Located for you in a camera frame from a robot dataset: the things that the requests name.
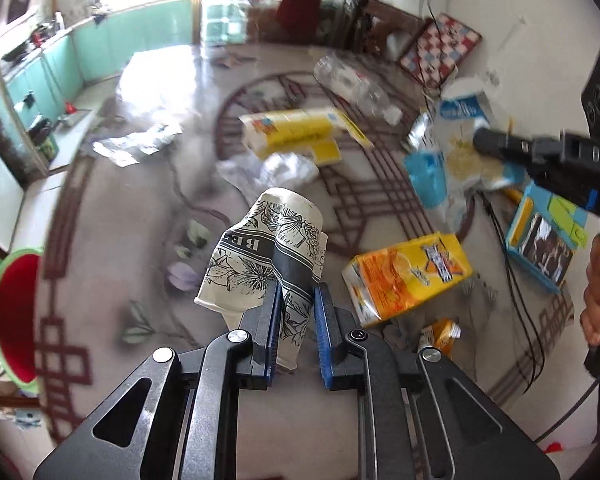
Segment dark wooden chair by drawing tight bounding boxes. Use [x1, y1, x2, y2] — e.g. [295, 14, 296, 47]
[350, 0, 436, 61]

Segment blue white food bag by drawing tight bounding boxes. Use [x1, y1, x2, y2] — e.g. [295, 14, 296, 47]
[404, 80, 528, 231]

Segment floral black white paper cup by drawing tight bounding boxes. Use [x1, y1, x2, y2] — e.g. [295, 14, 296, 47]
[194, 187, 329, 372]

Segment printed floral table cover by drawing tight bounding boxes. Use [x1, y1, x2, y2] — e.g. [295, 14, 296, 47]
[20, 42, 600, 480]

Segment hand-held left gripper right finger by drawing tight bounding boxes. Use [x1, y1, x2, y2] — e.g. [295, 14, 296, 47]
[314, 282, 563, 480]

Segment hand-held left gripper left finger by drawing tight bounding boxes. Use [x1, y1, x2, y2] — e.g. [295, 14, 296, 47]
[32, 282, 286, 480]

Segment blue green cardboard box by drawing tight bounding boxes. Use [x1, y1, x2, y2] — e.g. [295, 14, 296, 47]
[505, 182, 591, 293]

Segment large yellow juice carton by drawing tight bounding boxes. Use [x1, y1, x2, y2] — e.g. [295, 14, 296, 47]
[341, 232, 474, 328]

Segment red white checkered cushion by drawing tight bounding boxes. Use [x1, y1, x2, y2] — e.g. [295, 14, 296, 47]
[397, 12, 483, 91]

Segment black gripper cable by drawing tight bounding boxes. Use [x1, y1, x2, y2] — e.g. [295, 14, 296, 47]
[535, 382, 600, 443]

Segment red basin green rim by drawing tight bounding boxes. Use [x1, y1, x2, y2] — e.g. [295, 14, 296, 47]
[0, 247, 48, 396]

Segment crushed clear plastic bottle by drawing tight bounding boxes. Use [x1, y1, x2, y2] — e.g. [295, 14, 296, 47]
[312, 52, 406, 126]

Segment yellow white snack box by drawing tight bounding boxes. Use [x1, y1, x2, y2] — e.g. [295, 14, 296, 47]
[238, 106, 376, 166]

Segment black lined trash bin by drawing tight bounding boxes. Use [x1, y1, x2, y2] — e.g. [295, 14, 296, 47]
[27, 115, 61, 158]

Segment crumpled white plastic bag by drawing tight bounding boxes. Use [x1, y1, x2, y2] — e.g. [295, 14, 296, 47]
[217, 151, 321, 196]

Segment teal kitchen cabinets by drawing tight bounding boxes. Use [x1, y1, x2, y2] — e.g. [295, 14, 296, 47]
[2, 0, 196, 131]

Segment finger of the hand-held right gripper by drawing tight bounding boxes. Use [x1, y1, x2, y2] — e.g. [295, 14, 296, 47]
[472, 127, 563, 166]

